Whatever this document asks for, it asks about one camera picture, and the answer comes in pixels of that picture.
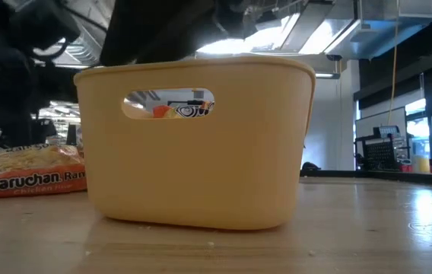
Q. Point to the orange chicken Maruchan noodle packet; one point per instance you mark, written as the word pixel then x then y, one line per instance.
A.
pixel 185 111
pixel 29 171

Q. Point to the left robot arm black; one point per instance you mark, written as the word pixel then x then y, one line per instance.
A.
pixel 7 95

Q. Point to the silver round ceiling duct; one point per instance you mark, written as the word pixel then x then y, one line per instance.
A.
pixel 83 49

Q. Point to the yellow container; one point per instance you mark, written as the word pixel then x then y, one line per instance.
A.
pixel 422 165

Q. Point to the black equipment rack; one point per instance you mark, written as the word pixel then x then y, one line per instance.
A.
pixel 381 154

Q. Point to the yellow plastic bin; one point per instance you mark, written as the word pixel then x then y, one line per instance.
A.
pixel 201 171

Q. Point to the black aluminium table frame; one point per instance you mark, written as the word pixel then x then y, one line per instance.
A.
pixel 391 177

